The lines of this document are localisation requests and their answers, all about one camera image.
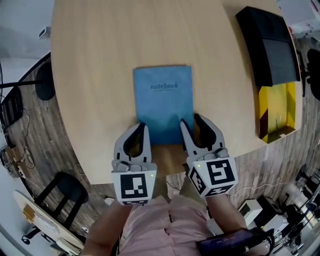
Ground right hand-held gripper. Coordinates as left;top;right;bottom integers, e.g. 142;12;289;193
179;113;239;199

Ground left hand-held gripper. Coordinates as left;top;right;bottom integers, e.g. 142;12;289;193
111;122;158;206

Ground blue notebook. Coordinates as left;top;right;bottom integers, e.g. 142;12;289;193
132;64;195;146

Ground black and yellow box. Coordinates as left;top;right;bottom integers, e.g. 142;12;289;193
235;6;302;145

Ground person's right forearm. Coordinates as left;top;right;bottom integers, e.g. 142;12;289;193
206;193;247;233

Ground person's left forearm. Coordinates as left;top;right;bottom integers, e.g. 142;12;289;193
83;199;137;256

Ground white marker cube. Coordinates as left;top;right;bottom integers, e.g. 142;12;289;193
238;199;263;226

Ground person's khaki trousers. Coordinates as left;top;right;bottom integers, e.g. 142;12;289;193
178;172;208;208

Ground person's pink shirt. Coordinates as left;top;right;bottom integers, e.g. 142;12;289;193
118;194;216;256

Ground black battery pack device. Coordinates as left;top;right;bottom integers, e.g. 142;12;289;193
194;227;276;256

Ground white booklet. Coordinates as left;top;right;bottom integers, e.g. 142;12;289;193
37;217;61;235

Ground black slatted floor rack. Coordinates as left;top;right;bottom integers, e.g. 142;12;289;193
0;87;24;130

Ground small white sensor device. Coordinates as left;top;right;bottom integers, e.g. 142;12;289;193
38;26;52;41

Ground long white floor cable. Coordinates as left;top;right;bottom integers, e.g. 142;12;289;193
228;181;301;201

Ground black floor cable tangle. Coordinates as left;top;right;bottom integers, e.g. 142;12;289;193
0;146;35;178

